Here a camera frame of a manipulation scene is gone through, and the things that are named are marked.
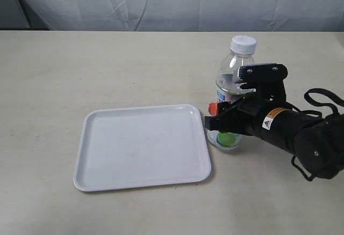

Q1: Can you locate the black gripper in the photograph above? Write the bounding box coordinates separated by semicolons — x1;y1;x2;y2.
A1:
204;92;290;141

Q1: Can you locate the clear plastic drink bottle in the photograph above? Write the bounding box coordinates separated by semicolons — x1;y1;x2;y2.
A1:
207;35;256;152

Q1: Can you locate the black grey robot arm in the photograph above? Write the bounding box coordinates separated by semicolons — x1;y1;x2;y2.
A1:
205;88;343;181

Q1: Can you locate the white rectangular plastic tray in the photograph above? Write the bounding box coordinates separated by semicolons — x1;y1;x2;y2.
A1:
73;104;212;193

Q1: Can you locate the white backdrop curtain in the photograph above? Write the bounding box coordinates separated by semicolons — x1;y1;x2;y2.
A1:
1;0;343;32

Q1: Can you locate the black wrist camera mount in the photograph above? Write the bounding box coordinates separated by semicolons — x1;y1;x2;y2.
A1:
232;63;288;101

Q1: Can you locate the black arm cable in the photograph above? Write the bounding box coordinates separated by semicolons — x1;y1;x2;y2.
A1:
290;88;344;182

